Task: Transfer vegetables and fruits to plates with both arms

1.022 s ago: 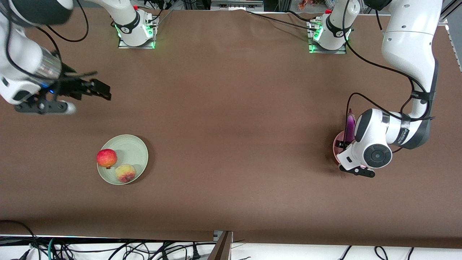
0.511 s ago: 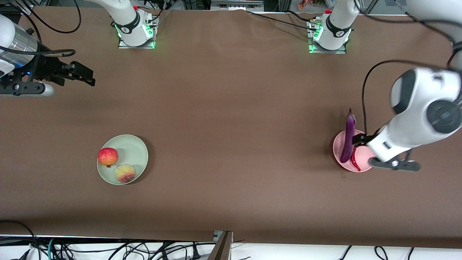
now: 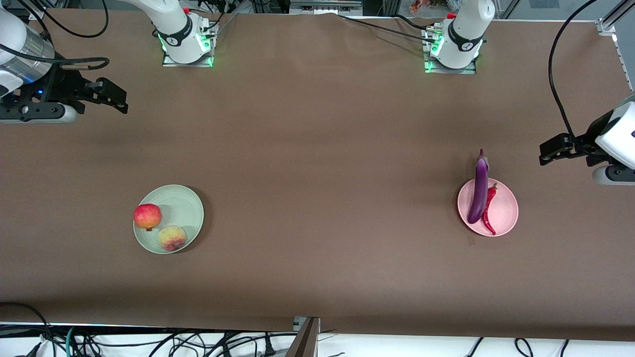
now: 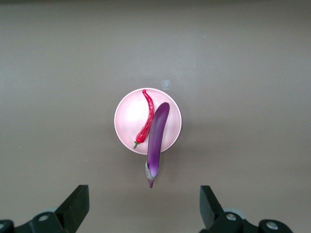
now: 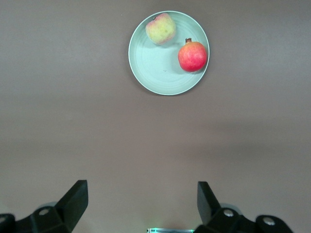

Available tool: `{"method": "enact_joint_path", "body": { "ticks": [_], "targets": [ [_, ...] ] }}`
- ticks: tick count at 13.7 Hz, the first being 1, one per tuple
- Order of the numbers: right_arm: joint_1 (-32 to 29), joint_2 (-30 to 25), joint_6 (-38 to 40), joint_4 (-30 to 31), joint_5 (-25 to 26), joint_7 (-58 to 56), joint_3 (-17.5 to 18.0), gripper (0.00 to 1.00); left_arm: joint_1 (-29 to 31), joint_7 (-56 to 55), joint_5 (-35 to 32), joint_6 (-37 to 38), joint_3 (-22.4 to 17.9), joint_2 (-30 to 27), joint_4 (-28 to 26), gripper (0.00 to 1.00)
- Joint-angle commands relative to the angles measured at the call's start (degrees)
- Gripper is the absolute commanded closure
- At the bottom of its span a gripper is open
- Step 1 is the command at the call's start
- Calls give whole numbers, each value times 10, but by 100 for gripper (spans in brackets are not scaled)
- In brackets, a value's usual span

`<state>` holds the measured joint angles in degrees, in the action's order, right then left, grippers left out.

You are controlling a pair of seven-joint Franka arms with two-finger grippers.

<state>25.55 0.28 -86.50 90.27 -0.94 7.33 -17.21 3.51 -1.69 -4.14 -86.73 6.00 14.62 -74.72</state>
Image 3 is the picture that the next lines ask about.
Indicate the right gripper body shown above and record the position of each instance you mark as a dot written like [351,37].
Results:
[63,83]

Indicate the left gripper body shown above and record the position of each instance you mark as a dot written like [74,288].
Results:
[584,142]

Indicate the long purple eggplant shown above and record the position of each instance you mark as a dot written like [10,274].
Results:
[478,198]

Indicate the red chili pepper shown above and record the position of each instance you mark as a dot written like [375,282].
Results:
[486,210]

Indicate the red apple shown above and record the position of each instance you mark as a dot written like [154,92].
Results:
[147,216]

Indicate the yellow-pink peach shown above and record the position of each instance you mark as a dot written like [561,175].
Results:
[172,238]

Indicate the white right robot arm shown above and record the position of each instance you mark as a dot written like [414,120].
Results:
[173,25]

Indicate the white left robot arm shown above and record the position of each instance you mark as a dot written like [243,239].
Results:
[466,29]

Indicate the pink round plate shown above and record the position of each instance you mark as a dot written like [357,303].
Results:
[506,213]

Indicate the light green round plate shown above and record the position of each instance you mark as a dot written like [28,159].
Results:
[186,208]

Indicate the colourful background objects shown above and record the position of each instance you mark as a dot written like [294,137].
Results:
[431,5]

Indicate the brown table cover sheet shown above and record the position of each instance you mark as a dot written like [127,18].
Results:
[297,148]

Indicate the grey metal device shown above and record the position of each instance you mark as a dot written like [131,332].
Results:
[325,6]

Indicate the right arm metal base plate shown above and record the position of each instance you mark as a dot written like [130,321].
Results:
[168,62]

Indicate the aluminium frame profile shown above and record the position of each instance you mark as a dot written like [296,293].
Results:
[38,12]
[622,59]

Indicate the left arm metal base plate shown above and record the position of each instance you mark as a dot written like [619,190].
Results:
[431,68]

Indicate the metal table edge post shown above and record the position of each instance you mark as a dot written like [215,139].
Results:
[305,339]

